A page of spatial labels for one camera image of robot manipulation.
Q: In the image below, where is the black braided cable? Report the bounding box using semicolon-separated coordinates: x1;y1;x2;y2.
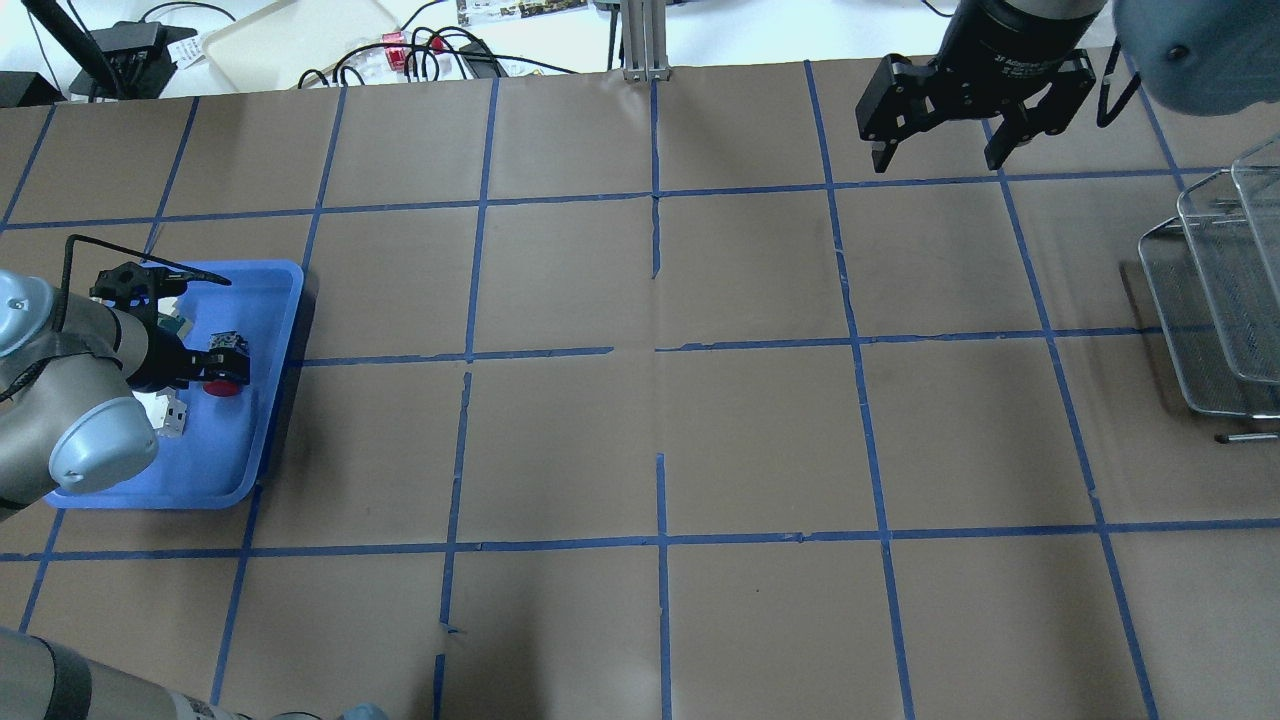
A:
0;233;233;401

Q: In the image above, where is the black device box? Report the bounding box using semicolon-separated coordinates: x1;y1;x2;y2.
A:
92;20;177;100

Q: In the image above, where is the red connector cable bundle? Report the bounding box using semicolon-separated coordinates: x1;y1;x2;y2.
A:
298;26;581;91

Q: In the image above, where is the blue plastic tray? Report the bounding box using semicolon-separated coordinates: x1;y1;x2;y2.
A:
45;259;305;510

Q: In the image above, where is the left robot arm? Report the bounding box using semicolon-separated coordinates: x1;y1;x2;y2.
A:
1;263;250;719

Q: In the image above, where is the wire mesh shelf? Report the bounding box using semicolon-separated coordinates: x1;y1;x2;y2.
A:
1138;137;1279;421

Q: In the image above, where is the aluminium frame post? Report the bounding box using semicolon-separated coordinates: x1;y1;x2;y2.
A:
618;0;671;83

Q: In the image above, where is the green terminal block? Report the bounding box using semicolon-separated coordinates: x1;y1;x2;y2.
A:
157;297;195;340

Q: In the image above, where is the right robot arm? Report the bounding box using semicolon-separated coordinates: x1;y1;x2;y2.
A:
855;1;1279;173

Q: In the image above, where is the red emergency stop button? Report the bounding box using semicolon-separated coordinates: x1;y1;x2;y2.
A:
204;331;251;398

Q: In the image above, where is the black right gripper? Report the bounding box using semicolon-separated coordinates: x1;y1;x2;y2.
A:
855;1;1098;174

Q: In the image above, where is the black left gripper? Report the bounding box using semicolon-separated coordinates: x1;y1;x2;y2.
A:
90;263;251;392

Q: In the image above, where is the white circuit breaker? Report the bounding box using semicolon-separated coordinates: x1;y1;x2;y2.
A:
133;388;188;438

